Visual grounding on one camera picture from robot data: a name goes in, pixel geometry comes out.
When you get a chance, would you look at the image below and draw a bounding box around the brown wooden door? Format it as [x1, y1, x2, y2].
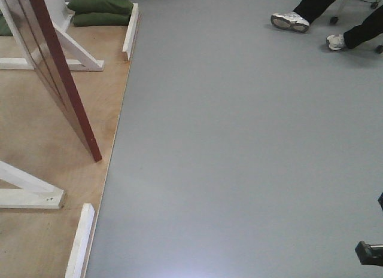
[2, 0, 102, 162]

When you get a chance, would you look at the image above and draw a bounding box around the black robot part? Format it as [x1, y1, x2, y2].
[355, 191, 383, 266]

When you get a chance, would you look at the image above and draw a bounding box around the green sandbag lower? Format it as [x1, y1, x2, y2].
[72, 13, 130, 27]

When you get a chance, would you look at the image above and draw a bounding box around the green sandbag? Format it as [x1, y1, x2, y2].
[68, 0, 133, 15]
[72, 13, 130, 27]

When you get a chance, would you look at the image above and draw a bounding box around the green sandbag upper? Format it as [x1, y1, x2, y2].
[68, 0, 133, 15]

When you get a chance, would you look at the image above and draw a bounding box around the white front edge strip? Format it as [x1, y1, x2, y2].
[64, 203, 95, 278]

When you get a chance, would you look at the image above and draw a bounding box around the seated person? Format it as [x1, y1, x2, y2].
[270, 0, 382, 51]

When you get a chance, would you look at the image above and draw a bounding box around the plywood base platform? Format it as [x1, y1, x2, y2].
[1, 26, 130, 277]

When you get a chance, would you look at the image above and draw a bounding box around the white office chair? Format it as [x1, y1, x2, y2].
[327, 0, 382, 54]

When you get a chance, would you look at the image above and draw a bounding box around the white wooden door frame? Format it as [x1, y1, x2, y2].
[1, 0, 102, 209]

